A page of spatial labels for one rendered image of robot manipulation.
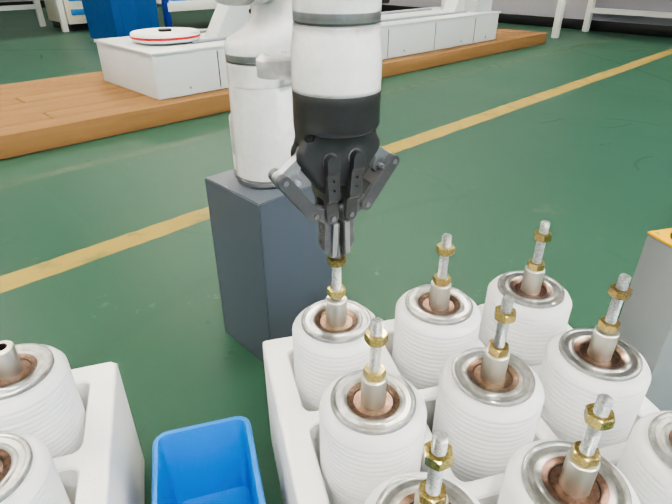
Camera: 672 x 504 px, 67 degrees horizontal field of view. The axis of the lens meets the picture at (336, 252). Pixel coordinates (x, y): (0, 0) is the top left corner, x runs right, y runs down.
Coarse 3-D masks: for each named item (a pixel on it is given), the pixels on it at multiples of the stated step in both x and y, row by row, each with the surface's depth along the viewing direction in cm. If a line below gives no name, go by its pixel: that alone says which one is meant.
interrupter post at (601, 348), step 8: (592, 336) 50; (600, 336) 49; (608, 336) 48; (616, 336) 48; (592, 344) 50; (600, 344) 49; (608, 344) 48; (592, 352) 50; (600, 352) 49; (608, 352) 49; (600, 360) 50; (608, 360) 50
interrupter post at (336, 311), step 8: (328, 296) 54; (344, 296) 54; (328, 304) 53; (336, 304) 53; (344, 304) 53; (328, 312) 54; (336, 312) 53; (344, 312) 54; (328, 320) 54; (336, 320) 54; (344, 320) 54
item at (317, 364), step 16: (304, 336) 53; (304, 352) 53; (320, 352) 52; (336, 352) 51; (352, 352) 52; (368, 352) 53; (304, 368) 54; (320, 368) 53; (336, 368) 52; (352, 368) 53; (304, 384) 55; (320, 384) 54; (304, 400) 57
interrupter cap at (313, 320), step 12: (324, 300) 58; (348, 300) 58; (312, 312) 56; (324, 312) 56; (348, 312) 56; (360, 312) 56; (312, 324) 54; (324, 324) 55; (348, 324) 55; (360, 324) 54; (312, 336) 53; (324, 336) 52; (336, 336) 53; (348, 336) 52; (360, 336) 53
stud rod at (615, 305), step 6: (624, 276) 46; (630, 276) 46; (618, 282) 46; (624, 282) 46; (618, 288) 46; (624, 288) 46; (612, 300) 47; (618, 300) 47; (612, 306) 47; (618, 306) 47; (612, 312) 48; (618, 312) 48; (606, 318) 48; (612, 318) 48
